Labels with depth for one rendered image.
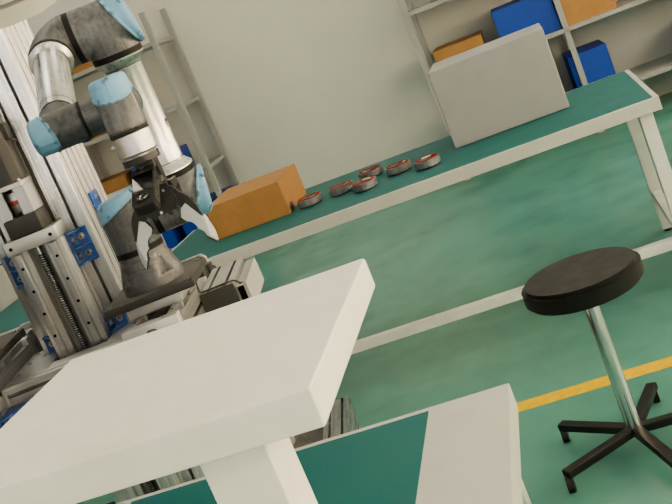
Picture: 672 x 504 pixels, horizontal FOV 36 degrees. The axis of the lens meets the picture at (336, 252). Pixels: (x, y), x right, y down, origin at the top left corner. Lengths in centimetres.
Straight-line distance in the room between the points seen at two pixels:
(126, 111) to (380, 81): 633
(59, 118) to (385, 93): 627
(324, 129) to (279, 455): 746
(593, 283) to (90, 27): 142
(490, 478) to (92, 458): 84
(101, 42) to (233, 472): 161
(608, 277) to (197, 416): 208
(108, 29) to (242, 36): 600
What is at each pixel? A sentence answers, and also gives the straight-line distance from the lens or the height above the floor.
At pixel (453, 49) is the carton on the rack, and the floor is 92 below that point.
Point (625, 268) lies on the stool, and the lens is 286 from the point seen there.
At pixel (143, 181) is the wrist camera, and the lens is 190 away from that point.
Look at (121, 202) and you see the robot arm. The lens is 241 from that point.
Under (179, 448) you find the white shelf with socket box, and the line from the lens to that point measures 84.
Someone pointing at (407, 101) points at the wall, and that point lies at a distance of 817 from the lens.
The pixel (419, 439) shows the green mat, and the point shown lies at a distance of 179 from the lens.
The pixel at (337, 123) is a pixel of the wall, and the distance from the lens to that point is 826.
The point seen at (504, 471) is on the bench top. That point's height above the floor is 75.
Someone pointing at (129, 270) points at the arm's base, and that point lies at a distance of 244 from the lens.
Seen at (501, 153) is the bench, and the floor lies 75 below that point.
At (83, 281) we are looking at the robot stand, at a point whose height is 109.
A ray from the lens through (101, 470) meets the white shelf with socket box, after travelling 87.
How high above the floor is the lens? 145
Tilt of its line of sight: 12 degrees down
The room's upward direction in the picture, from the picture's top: 22 degrees counter-clockwise
